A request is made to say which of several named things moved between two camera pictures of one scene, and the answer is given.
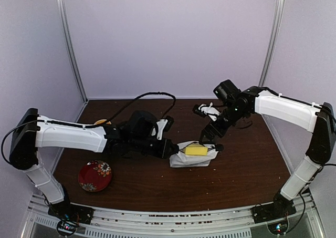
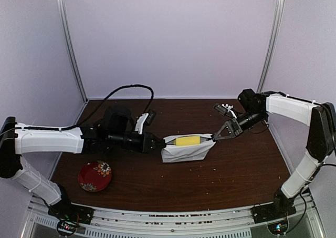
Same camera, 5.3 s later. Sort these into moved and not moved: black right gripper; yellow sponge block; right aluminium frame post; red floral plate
Moved: yellow sponge block; black right gripper
Not moved: red floral plate; right aluminium frame post
